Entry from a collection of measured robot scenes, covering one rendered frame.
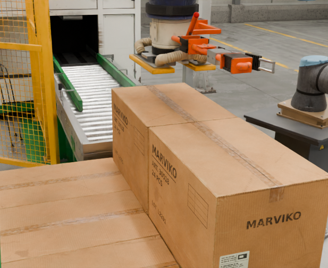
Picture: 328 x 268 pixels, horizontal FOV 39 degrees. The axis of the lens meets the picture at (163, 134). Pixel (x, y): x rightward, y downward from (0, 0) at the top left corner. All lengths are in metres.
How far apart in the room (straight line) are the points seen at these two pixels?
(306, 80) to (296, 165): 1.05
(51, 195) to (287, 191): 1.16
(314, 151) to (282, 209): 1.21
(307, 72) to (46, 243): 1.54
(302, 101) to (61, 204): 1.35
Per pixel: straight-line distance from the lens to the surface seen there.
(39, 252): 1.83
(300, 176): 1.49
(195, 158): 1.55
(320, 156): 2.70
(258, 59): 1.58
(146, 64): 2.03
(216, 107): 2.09
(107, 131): 2.93
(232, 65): 1.52
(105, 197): 2.15
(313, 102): 2.59
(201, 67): 2.01
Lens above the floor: 1.56
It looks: 21 degrees down
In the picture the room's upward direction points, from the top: 1 degrees clockwise
